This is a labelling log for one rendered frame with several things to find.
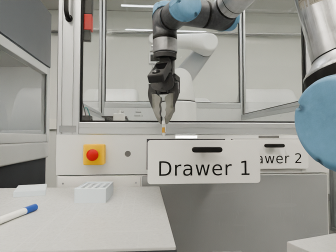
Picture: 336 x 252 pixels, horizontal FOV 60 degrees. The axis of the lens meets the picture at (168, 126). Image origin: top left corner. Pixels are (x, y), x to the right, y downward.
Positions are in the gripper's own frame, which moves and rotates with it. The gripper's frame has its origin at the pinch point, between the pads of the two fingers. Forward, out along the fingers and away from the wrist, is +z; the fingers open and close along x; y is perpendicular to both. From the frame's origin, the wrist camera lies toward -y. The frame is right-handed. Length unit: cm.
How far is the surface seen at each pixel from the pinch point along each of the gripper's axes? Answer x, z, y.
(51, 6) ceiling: 245, -180, 270
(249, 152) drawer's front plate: -24.5, 9.2, -4.8
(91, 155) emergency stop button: 26.5, 11.4, 4.9
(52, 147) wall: 249, 22, 278
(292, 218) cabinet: -40, 36, 36
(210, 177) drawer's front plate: -15.0, 15.3, -8.3
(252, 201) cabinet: -26, 30, 31
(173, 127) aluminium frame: 2.5, 1.9, 21.8
